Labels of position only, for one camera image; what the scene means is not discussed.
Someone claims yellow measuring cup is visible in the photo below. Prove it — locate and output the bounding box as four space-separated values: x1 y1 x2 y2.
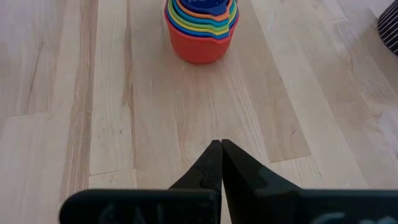
167 0 238 35

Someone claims orange measuring cup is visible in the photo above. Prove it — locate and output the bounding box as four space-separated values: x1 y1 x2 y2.
175 0 233 22

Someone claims light blue measuring cup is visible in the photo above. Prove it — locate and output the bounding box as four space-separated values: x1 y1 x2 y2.
172 0 236 27

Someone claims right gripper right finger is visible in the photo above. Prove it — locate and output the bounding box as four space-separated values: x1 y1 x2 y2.
222 139 398 224

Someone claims red measuring cup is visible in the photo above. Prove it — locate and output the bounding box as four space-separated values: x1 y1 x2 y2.
164 0 240 65

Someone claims green plant in striped pot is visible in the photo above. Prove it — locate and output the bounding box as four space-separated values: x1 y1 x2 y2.
377 0 398 57

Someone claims medium blue measuring cup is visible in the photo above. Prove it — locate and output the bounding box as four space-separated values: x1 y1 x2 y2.
166 0 239 40

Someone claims dark blue measuring cup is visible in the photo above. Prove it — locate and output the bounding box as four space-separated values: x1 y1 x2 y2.
179 0 233 16

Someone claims green measuring cup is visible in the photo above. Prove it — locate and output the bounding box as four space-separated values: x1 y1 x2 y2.
169 0 237 32

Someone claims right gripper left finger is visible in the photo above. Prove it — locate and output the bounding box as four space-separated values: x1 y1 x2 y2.
58 139 223 224

